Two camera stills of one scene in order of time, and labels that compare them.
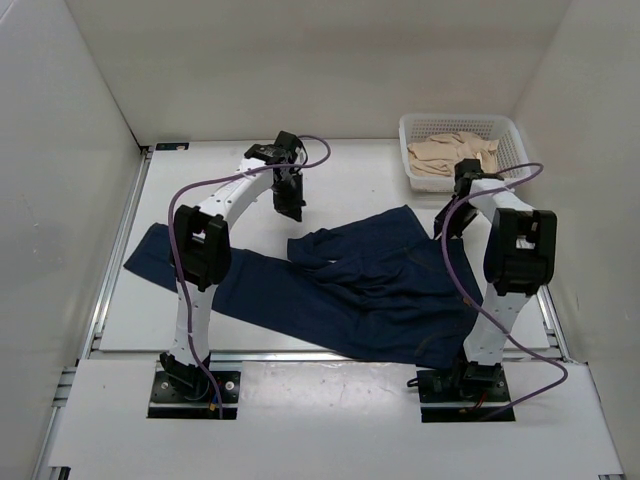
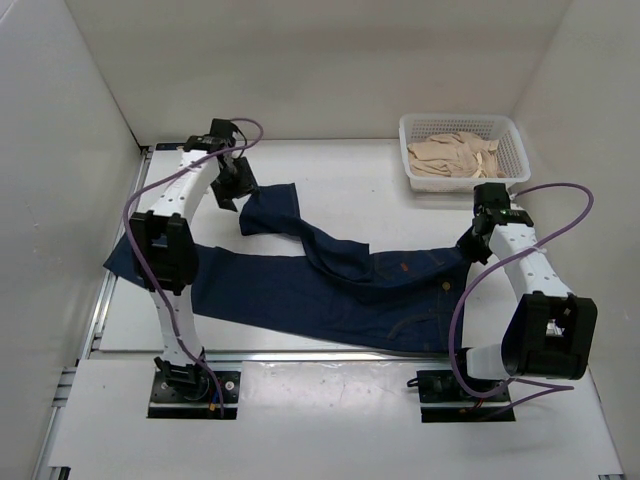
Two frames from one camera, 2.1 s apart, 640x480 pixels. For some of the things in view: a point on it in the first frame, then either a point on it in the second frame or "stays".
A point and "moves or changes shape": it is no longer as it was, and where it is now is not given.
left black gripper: (293, 207) -> (248, 185)
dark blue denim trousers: (383, 292) moves or changes shape
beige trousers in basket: (439, 153) stays
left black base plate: (163, 391) stays
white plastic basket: (432, 143) stays
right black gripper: (440, 224) -> (470, 251)
